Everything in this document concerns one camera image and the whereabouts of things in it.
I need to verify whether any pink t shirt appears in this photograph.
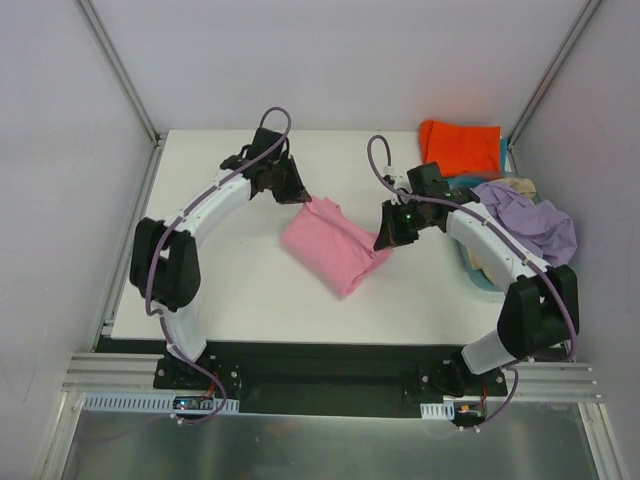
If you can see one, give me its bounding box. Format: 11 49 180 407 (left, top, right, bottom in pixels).
280 197 391 299

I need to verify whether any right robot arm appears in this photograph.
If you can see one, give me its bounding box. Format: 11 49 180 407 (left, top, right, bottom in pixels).
374 164 579 397

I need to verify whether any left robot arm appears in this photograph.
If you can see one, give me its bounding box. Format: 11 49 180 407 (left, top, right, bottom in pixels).
129 126 311 389

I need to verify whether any teal plastic basket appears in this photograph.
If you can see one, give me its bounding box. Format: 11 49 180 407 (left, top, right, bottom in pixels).
457 173 541 292

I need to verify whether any orange folded t shirt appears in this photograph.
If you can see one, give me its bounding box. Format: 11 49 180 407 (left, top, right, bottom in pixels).
418 120 502 177

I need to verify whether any purple t shirt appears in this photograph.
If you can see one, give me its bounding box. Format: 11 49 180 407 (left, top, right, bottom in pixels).
473 181 577 266

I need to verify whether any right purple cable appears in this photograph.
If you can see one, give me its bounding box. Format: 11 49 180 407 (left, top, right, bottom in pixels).
367 133 581 439

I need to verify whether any left aluminium frame post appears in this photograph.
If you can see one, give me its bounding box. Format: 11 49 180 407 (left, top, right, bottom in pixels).
74 0 163 147

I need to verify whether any aluminium frame post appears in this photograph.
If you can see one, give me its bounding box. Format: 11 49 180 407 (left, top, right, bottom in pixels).
507 0 605 152
74 0 163 147

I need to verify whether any right white cable duct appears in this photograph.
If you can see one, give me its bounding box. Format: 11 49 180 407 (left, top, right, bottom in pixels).
420 401 455 421

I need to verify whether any white cable duct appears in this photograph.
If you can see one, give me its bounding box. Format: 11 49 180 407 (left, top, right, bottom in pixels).
420 401 455 421
83 393 240 416

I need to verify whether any front aluminium frame rail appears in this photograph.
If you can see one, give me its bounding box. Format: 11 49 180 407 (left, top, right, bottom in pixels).
63 353 604 403

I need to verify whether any left white cable duct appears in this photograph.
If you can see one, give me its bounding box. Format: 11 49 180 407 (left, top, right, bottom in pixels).
83 393 240 416

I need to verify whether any right aluminium frame post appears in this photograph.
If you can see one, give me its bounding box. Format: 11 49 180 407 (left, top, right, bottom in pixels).
507 0 605 152

